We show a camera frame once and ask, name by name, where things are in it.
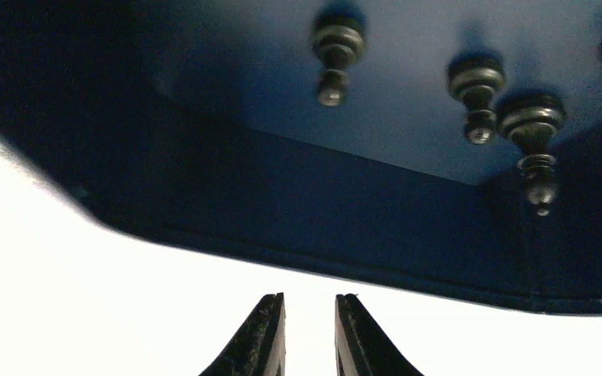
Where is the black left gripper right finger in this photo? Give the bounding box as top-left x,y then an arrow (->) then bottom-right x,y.
335,294 -> 421,376

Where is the black chess bishop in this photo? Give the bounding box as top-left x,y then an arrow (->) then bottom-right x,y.
496,92 -> 568,217

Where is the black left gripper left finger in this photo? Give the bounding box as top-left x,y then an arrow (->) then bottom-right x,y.
201,292 -> 285,376

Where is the black chess pawn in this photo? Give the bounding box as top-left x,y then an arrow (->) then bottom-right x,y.
447,55 -> 506,146
310,13 -> 367,107

